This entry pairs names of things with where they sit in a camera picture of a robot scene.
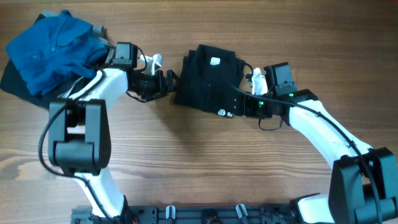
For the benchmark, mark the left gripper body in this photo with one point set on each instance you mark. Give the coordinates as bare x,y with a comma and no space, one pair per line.
153,83

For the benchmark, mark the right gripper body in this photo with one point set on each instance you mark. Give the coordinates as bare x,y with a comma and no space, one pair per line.
252,105

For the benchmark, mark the black t-shirt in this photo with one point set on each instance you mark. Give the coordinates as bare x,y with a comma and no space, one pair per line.
208,80

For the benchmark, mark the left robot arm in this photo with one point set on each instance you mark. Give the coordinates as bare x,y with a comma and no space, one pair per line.
80,142

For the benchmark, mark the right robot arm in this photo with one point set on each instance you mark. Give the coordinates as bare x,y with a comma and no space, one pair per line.
363,185

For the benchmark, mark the grey folded garment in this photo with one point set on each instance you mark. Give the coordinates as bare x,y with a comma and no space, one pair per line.
99,31

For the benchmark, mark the blue polo shirt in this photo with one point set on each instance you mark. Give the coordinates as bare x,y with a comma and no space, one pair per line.
22,52

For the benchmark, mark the black folded garment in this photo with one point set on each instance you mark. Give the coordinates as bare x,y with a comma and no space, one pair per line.
11,82

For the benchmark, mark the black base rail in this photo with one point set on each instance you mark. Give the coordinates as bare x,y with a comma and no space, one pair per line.
264,214

